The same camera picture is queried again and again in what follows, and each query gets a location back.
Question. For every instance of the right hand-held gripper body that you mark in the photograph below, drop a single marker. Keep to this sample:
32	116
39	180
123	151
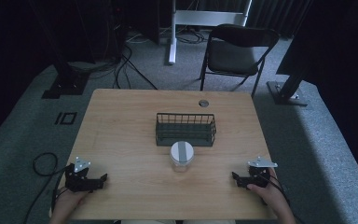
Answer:
256	175

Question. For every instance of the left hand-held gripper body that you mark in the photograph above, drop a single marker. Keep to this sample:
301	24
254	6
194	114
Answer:
77	180

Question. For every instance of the clear jar with white lid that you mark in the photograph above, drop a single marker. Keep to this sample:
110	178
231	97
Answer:
182	157

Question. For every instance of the person's right hand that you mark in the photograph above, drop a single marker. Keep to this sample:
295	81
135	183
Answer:
265	193

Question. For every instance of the person's left hand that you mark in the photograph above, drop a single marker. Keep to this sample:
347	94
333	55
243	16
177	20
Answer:
69	202

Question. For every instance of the black stand base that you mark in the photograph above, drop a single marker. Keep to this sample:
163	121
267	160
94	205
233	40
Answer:
287	91
66	83

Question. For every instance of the black folding chair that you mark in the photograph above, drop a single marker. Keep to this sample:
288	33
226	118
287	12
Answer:
236	54

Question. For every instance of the white metal desk frame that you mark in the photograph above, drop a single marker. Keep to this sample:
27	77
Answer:
199	23

